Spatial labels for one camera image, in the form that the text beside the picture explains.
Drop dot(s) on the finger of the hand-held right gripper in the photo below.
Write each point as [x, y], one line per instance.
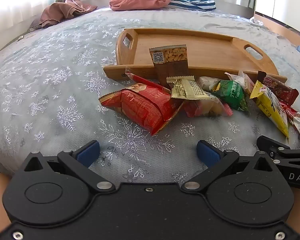
[272, 145]

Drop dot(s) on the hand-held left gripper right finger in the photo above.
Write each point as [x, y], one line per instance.
[208, 153]

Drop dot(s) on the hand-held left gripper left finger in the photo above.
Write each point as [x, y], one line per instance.
[88, 153]

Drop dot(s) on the yellow snack packet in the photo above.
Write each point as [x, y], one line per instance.
[272, 107]

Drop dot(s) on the tan cake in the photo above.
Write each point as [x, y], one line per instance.
[210, 107]

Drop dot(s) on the dark red black-ended stick packet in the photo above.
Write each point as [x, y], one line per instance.
[280, 87]

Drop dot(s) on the green pea snack packet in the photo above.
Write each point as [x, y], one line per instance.
[232, 96]

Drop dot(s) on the gold snack packet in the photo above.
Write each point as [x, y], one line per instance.
[187, 88]

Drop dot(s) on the nougat candy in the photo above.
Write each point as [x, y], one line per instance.
[242, 81]

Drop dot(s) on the white cake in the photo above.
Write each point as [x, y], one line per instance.
[206, 82]

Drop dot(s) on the large red snack packet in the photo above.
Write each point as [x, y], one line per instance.
[140, 105]

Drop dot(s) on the thin red patterned wafer packet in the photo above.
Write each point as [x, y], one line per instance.
[145, 80]

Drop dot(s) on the brown peanut bar packet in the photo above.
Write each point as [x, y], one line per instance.
[168, 62]

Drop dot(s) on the wooden tray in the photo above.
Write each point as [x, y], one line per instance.
[202, 52]

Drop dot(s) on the snowflake bedspread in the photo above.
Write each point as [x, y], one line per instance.
[52, 80]

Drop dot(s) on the white crumpled cloth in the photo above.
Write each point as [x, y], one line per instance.
[257, 21]

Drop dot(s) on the mauve crumpled garment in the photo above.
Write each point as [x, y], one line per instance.
[62, 11]

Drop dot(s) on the blue striped pillow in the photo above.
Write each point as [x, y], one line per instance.
[192, 1]

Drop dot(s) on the wooden bed frame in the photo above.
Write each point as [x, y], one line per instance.
[285, 31]

